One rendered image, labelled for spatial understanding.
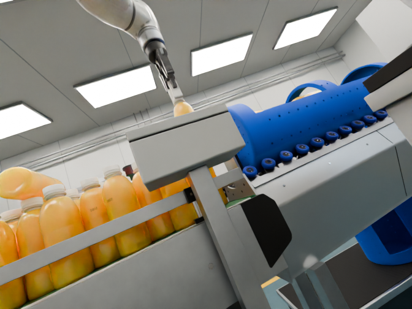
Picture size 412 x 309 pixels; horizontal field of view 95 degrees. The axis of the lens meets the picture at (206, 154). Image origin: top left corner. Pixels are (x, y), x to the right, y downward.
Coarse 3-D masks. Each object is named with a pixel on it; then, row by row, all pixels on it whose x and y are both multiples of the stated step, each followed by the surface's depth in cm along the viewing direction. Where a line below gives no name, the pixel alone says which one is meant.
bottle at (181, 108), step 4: (180, 100) 63; (184, 100) 64; (176, 104) 64; (180, 104) 62; (184, 104) 62; (188, 104) 63; (176, 108) 62; (180, 108) 61; (184, 108) 61; (188, 108) 61; (192, 108) 63; (176, 112) 61; (180, 112) 60; (184, 112) 60; (188, 112) 60
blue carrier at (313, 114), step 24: (360, 72) 101; (288, 96) 92; (312, 96) 71; (336, 96) 73; (360, 96) 76; (240, 120) 62; (264, 120) 63; (288, 120) 65; (312, 120) 68; (336, 120) 73; (360, 120) 80; (264, 144) 62; (288, 144) 66
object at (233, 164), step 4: (236, 156) 68; (232, 160) 68; (236, 160) 67; (228, 164) 73; (232, 164) 69; (236, 164) 66; (240, 164) 67; (228, 168) 74; (232, 168) 70; (240, 168) 66; (236, 184) 72
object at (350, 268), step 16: (336, 256) 145; (352, 256) 137; (336, 272) 128; (352, 272) 121; (368, 272) 115; (384, 272) 109; (400, 272) 104; (288, 288) 134; (352, 288) 108; (368, 288) 103; (384, 288) 99; (400, 288) 97; (288, 304) 121; (352, 304) 98; (368, 304) 94
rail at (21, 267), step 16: (224, 176) 47; (240, 176) 48; (144, 208) 41; (160, 208) 42; (112, 224) 39; (128, 224) 40; (64, 240) 37; (80, 240) 37; (96, 240) 38; (32, 256) 35; (48, 256) 36; (64, 256) 36; (0, 272) 34; (16, 272) 34
